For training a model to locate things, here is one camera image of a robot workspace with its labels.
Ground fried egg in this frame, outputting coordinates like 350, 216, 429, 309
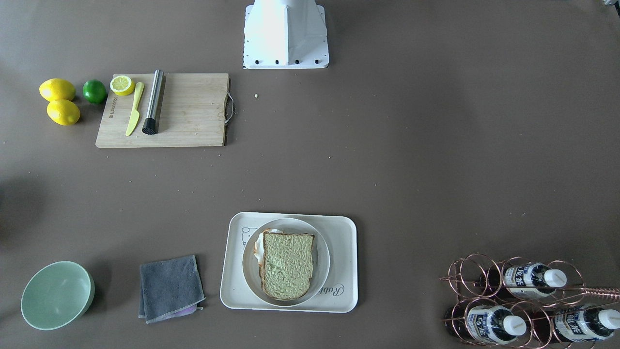
254, 228, 283, 267

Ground front tea bottle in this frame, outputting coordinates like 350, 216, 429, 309
443, 304, 527, 345

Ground upper whole lemon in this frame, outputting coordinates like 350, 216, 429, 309
38, 78, 76, 102

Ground back tea bottle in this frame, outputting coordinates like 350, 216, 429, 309
476, 262, 568, 302

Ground cream rabbit serving tray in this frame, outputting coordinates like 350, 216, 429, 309
219, 212, 358, 313

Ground green lime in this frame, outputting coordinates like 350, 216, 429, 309
82, 79, 107, 105

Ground steel muddler black tip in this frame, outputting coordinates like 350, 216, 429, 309
141, 69, 165, 135

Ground lower whole lemon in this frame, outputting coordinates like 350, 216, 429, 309
46, 99, 80, 126

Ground mint green bowl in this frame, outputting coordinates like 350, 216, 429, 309
20, 261, 95, 331

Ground white round plate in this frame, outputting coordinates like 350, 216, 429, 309
242, 217, 331, 308

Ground half lemon slice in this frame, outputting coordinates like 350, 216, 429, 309
110, 75, 136, 96

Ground wooden cutting board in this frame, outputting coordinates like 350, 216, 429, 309
95, 73, 233, 148

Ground grey folded cloth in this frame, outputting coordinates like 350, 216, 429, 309
138, 254, 206, 323

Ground copper wire bottle rack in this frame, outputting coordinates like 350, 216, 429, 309
444, 254, 619, 349

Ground yellow plastic knife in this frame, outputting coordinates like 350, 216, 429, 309
125, 82, 144, 137

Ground whole lemon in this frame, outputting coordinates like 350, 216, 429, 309
38, 78, 76, 102
46, 99, 80, 126

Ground tea bottle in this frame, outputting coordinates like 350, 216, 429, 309
443, 304, 527, 345
476, 262, 568, 302
531, 305, 620, 343

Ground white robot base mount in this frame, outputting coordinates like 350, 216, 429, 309
242, 0, 330, 69

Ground bread slice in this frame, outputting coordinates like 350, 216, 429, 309
259, 230, 315, 301

